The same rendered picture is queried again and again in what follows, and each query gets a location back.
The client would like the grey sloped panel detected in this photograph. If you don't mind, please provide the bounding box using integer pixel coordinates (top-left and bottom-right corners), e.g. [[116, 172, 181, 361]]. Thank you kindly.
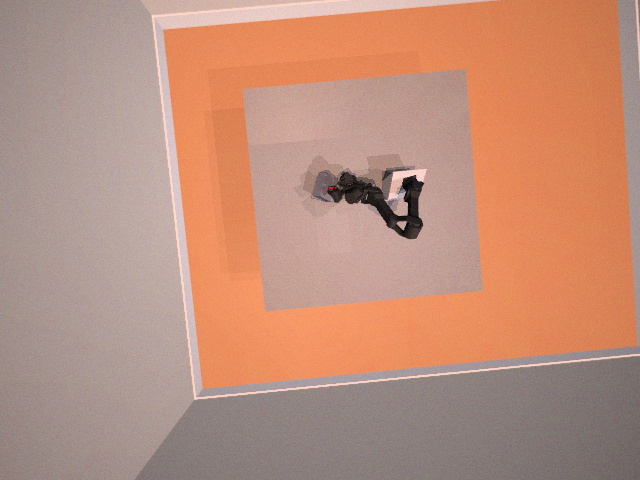
[[311, 172, 338, 202]]

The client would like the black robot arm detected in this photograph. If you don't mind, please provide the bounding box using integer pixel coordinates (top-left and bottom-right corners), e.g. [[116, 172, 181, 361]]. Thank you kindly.
[[340, 172, 424, 239]]

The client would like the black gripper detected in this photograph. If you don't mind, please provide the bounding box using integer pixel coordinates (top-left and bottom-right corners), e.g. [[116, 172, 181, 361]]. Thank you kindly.
[[327, 175, 358, 203]]

